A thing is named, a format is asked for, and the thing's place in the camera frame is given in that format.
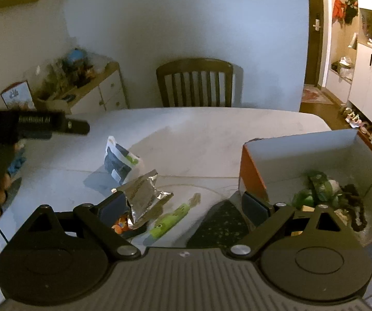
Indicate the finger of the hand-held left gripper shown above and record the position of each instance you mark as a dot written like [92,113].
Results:
[79,127]

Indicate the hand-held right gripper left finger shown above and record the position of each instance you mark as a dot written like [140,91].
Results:
[113,205]

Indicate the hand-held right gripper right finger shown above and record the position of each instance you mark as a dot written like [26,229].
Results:
[253,209]

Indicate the silver foil bag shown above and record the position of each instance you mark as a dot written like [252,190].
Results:
[143,197]

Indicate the red and white cardboard box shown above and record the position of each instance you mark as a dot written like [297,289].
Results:
[302,158]

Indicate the small orange toy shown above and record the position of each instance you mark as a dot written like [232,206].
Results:
[121,225]

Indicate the blue plush toy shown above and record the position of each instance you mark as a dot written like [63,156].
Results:
[16,160]

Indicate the open cardboard box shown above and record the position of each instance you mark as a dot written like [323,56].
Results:
[51,103]

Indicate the white and wood sideboard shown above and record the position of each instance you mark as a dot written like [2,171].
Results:
[108,90]

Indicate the blue and white snack pouch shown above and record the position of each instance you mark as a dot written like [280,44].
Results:
[121,158]

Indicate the light green tube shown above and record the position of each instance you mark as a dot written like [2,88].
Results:
[169,222]

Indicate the pile of colourful toys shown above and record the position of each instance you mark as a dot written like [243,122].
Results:
[76,66]

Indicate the green packet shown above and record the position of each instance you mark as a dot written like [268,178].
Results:
[315,188]

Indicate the wooden chair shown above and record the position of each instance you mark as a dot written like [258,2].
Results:
[195,81]

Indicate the patterned floor rug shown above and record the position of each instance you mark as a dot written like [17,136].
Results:
[315,94]

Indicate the row of shoes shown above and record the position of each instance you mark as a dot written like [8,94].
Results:
[360,123]

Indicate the hanging clothes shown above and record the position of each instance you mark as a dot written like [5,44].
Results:
[344,8]

